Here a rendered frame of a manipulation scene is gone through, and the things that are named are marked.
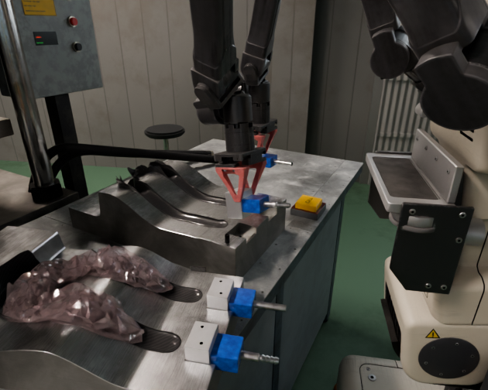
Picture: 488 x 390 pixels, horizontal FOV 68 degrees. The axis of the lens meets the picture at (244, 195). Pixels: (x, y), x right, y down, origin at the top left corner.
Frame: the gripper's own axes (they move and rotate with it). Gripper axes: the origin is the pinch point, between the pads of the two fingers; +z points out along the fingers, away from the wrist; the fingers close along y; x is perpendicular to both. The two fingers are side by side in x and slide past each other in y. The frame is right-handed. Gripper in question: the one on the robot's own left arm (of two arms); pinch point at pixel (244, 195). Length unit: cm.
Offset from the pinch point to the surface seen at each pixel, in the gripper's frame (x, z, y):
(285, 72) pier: -82, -43, -212
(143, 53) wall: -201, -71, -184
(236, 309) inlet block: 7.0, 15.2, 16.7
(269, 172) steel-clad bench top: -22, 6, -55
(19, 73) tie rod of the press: -68, -31, 2
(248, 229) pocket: -1.7, 8.8, -3.6
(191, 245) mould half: -10.3, 10.2, 6.0
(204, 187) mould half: -21.4, 2.7, -14.9
